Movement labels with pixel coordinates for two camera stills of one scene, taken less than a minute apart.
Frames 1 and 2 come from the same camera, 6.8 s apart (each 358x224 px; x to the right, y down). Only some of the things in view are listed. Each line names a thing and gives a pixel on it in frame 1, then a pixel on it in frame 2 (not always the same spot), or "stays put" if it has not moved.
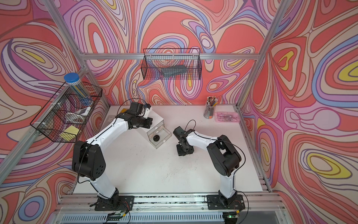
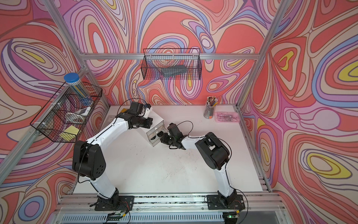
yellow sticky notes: x=70 y=133 stays put
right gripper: x=180 y=152 to x=163 y=139
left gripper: x=148 y=122 stays put
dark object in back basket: x=173 y=70 stays put
